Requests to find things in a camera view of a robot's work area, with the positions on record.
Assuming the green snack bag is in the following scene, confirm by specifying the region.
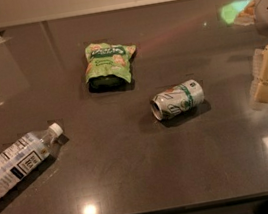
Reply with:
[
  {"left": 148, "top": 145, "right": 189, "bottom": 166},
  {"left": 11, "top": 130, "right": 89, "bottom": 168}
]
[{"left": 85, "top": 43, "right": 136, "bottom": 90}]

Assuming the clear plastic tea bottle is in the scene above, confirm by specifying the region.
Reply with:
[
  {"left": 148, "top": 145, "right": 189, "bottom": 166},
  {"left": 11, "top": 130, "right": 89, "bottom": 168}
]
[{"left": 0, "top": 123, "right": 63, "bottom": 199}]

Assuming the silver green 7up can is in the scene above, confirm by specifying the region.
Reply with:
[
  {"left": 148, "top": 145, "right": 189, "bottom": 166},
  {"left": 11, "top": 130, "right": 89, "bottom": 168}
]
[{"left": 151, "top": 79, "right": 205, "bottom": 121}]

